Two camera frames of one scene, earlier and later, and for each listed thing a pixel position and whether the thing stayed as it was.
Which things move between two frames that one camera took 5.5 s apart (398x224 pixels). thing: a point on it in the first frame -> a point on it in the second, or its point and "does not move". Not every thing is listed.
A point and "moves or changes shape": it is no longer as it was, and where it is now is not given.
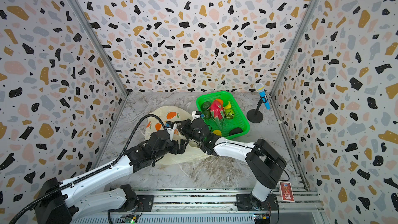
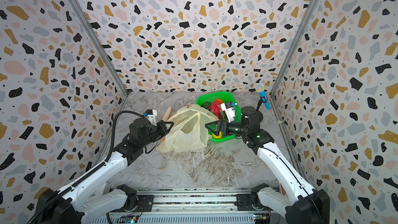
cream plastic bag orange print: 165,117 moves or changes shape
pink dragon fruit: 217,110 does not move
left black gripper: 176,150 -> 163,129
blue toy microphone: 260,88 does not move
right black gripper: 186,126 -> 221,127
